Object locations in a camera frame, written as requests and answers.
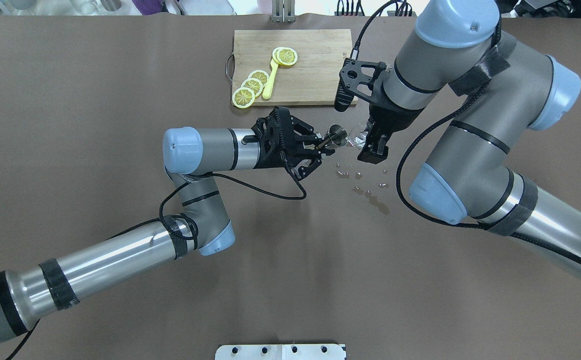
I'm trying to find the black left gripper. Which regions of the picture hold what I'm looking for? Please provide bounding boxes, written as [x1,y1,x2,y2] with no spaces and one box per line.
[258,111,336,181]

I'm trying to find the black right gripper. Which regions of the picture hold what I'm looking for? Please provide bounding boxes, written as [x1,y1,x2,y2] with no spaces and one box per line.
[357,99,424,164]

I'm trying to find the small clear glass cup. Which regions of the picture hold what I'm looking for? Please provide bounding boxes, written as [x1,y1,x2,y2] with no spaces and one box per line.
[345,121,372,150]

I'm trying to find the steel double jigger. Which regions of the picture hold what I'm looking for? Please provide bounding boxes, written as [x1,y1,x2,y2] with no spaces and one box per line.
[315,124,349,150]

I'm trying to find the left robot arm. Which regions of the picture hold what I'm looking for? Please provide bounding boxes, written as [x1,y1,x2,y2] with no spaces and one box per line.
[0,106,337,343]

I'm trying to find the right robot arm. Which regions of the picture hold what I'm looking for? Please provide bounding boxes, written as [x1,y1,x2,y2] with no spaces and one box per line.
[358,0,581,280]

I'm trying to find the yellow plastic spoon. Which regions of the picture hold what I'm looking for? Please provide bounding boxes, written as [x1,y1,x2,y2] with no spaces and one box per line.
[261,55,279,100]

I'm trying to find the wooden cutting board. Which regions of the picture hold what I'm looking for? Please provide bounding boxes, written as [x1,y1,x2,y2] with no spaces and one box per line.
[231,29,353,107]

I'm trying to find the lemon slice middle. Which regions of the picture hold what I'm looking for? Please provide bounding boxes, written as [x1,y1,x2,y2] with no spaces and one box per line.
[241,77,265,98]

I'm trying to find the lemon slice upper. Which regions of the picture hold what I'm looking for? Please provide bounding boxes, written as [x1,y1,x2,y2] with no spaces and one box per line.
[248,69,270,85]

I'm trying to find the lemon slice on spoon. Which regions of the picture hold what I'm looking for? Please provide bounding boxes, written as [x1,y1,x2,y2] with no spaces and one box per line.
[272,47,299,67]

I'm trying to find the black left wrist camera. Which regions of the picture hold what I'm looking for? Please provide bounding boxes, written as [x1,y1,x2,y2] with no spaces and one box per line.
[250,105,291,169]

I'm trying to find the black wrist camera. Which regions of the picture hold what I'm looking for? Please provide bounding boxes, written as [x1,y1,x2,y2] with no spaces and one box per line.
[333,57,388,112]
[250,105,291,169]

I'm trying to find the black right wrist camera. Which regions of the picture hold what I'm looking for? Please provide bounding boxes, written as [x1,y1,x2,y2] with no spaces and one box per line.
[333,57,388,112]

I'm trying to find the aluminium camera post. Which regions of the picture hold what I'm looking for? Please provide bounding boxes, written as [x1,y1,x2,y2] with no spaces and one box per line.
[271,0,297,24]

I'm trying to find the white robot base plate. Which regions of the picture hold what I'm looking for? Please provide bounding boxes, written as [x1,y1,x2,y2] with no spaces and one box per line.
[214,343,348,360]

